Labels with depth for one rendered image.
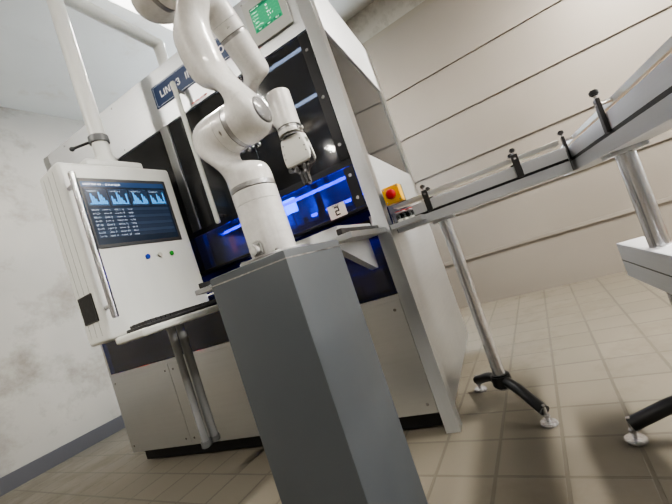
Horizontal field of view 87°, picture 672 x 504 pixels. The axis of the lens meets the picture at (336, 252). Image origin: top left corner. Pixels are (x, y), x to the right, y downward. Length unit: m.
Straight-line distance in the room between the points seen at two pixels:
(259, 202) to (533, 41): 3.28
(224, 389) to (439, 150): 2.84
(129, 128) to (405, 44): 2.74
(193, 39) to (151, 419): 2.16
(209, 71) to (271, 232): 0.42
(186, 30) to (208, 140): 0.26
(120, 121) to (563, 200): 3.35
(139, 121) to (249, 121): 1.47
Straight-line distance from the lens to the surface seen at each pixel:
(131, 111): 2.43
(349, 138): 1.57
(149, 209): 1.91
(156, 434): 2.67
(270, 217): 0.90
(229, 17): 1.28
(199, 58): 1.05
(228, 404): 2.16
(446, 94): 3.85
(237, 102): 0.96
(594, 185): 3.66
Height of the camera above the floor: 0.78
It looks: 3 degrees up
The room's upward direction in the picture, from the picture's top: 19 degrees counter-clockwise
